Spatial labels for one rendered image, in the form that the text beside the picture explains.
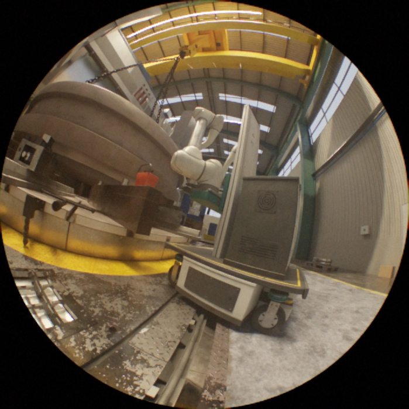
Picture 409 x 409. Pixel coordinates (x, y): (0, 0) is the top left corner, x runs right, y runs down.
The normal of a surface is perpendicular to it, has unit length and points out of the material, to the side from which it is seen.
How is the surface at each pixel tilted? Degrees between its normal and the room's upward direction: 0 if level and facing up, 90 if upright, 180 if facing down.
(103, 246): 90
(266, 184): 90
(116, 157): 90
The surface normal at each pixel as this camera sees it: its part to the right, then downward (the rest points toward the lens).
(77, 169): 0.92, 0.17
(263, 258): -0.59, -0.30
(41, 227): 0.69, 0.04
